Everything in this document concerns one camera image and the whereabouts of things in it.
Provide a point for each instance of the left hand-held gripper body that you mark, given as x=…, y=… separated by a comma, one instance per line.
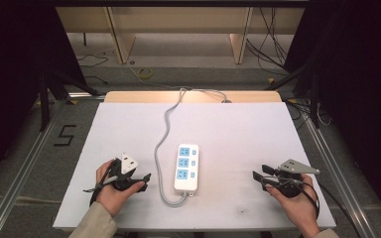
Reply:
x=127, y=165

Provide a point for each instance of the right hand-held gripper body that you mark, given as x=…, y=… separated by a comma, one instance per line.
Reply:
x=291, y=185

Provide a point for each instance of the person's right hand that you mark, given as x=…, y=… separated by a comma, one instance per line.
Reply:
x=299, y=208

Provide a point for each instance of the person's left hand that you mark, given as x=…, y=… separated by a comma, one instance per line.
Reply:
x=112, y=198

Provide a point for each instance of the white power strip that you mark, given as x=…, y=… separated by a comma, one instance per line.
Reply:
x=187, y=180

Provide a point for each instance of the white table cover board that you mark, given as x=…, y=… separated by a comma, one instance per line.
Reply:
x=231, y=139

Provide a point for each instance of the yellow tape roll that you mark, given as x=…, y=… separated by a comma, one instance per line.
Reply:
x=145, y=73

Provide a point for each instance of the black metal stand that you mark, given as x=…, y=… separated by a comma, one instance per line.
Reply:
x=51, y=89
x=306, y=82

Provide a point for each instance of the dark curtain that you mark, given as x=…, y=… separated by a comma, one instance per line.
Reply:
x=357, y=82
x=13, y=82

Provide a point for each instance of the light wooden bench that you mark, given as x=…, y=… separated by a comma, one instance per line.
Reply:
x=178, y=20

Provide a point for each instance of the aluminium floor rail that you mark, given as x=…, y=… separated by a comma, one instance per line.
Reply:
x=20, y=175
x=340, y=178

